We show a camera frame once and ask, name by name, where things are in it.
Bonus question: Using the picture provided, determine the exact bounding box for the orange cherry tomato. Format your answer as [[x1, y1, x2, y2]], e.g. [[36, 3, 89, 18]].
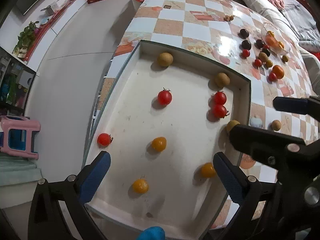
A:
[[200, 163, 216, 178]]

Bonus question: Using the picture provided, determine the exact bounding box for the small red cherry tomato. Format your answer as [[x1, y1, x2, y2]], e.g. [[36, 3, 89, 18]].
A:
[[97, 133, 113, 147]]

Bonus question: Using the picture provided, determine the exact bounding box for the brown longan fruit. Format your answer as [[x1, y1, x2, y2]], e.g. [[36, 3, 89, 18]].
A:
[[226, 120, 240, 134]]

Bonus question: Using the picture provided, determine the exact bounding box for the yellow cherry tomato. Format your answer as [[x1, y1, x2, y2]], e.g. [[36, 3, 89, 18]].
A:
[[132, 178, 149, 194]]

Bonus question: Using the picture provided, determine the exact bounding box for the small yellow tomato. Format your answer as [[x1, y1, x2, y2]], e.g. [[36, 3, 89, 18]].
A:
[[151, 137, 167, 152]]

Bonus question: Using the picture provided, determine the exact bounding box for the large red tomato with stem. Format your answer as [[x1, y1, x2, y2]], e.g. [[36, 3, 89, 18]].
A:
[[157, 88, 172, 106]]

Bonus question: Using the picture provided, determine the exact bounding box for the blue gloved left hand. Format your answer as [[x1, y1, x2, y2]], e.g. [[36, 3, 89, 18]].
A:
[[136, 226, 165, 240]]

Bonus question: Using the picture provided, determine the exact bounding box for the brown longan near tomatoes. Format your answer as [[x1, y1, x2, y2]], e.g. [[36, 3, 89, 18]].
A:
[[271, 120, 281, 131]]

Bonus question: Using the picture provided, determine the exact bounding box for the orange tangerine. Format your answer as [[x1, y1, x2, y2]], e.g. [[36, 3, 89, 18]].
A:
[[272, 65, 285, 80]]

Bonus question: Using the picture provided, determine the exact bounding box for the small olive fruit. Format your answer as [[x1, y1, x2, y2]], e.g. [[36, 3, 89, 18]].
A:
[[282, 55, 289, 62]]

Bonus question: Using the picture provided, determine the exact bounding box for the green-yellow kiwi fruit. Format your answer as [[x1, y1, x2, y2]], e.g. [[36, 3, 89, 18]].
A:
[[258, 51, 268, 63]]

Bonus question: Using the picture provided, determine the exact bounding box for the dark purple grape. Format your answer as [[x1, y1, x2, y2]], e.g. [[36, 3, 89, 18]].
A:
[[241, 40, 252, 50], [261, 48, 271, 57], [255, 39, 265, 49]]

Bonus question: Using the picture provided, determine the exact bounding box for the glass fruit bowl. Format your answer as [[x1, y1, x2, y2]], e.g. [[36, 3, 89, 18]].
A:
[[261, 23, 291, 56]]

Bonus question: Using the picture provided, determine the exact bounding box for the dark grape with stem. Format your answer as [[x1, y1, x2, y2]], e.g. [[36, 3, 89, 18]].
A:
[[239, 28, 249, 39]]

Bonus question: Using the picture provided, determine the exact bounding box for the white tray with green rim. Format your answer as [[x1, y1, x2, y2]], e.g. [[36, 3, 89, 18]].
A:
[[86, 40, 251, 239]]

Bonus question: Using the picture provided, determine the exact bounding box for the pink plastic stool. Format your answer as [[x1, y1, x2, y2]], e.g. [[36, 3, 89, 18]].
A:
[[1, 115, 41, 160]]

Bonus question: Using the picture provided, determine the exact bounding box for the longan in tray corner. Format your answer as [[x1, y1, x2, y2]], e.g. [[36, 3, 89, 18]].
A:
[[157, 52, 174, 67]]

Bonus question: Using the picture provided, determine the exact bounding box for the potted green plant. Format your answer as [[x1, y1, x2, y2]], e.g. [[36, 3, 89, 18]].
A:
[[12, 21, 39, 58]]

